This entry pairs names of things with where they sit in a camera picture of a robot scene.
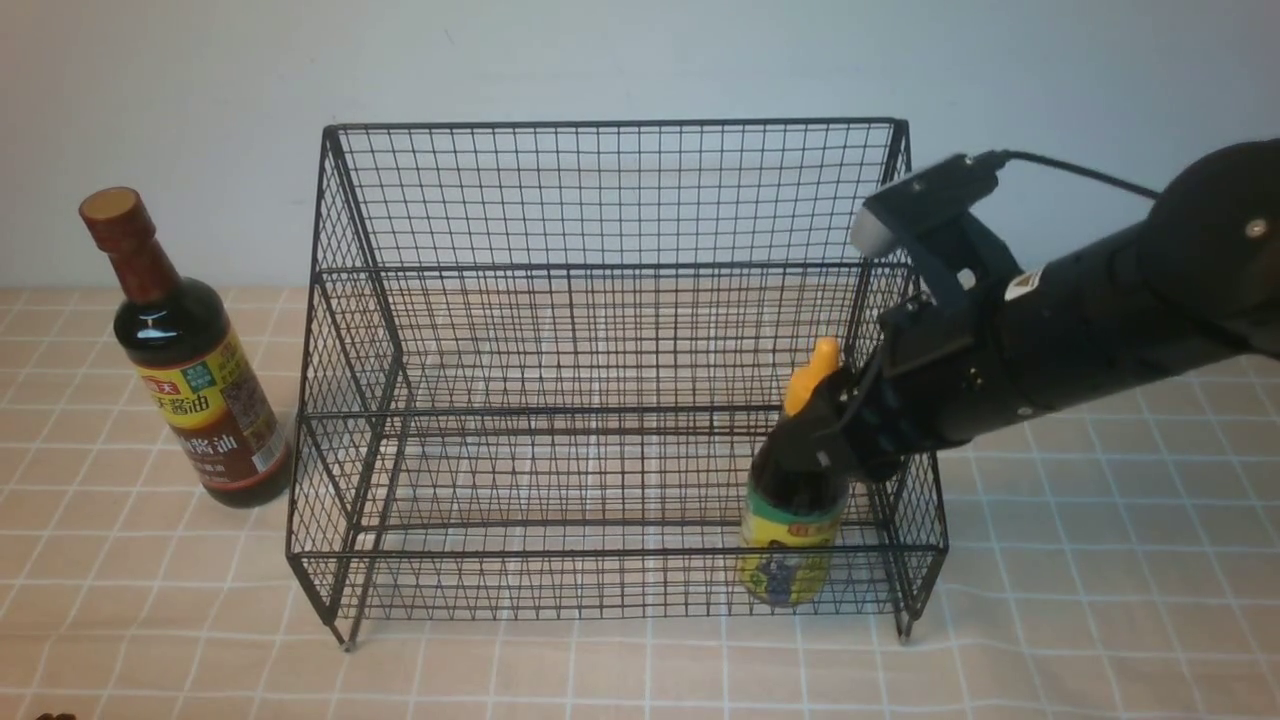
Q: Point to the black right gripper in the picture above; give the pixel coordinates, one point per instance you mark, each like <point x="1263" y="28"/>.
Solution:
<point x="932" y="383"/>

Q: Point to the small yellow-capped seasoning bottle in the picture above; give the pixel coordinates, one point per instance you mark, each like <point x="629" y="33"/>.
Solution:
<point x="792" y="509"/>

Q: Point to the tall soy sauce bottle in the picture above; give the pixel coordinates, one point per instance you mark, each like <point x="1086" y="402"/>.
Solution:
<point x="178" y="336"/>

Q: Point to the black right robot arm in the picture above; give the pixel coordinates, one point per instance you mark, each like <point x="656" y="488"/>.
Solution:
<point x="991" y="345"/>

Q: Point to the black wire mesh rack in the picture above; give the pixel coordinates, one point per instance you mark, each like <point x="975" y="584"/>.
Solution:
<point x="539" y="356"/>

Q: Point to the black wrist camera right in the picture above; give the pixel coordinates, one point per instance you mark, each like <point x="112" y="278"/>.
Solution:
<point x="928" y="215"/>

